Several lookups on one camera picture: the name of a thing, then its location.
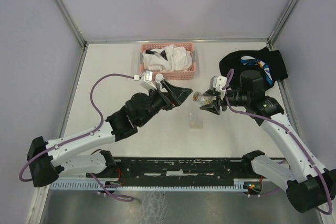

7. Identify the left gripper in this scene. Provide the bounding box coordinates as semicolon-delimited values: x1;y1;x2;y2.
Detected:
138;79;192;126

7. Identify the clear pill bottle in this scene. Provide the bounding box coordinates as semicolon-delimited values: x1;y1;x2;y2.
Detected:
193;91;213;106

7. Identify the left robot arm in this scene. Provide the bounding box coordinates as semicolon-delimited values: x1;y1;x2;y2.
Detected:
24;80;193;188

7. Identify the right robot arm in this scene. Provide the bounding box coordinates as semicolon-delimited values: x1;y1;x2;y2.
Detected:
193;69;335;215

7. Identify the pink plastic basket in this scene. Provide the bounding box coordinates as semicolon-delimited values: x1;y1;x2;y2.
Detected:
139;42;197;80

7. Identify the white capped pill bottle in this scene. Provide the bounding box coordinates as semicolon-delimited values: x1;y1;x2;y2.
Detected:
154;73;165;89

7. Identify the white cloth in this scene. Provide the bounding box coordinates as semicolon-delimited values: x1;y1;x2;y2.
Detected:
142;44;193;72

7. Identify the black garment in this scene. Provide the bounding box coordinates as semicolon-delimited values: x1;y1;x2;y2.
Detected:
219;47;288;90

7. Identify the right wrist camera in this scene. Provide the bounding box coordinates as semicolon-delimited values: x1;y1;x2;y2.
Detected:
209;76;227;97

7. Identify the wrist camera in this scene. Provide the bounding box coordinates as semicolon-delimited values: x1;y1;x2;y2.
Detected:
133;70;157;91
209;76;227;97

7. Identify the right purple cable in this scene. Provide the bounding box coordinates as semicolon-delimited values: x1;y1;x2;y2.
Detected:
222;68;332;215

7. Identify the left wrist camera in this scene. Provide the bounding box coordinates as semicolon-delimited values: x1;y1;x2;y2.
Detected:
133;70;157;91

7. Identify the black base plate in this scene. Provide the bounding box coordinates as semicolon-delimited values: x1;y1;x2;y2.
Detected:
95;157;260;186

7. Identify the white cable duct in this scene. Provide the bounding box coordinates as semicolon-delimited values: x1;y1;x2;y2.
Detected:
50;179;247;192

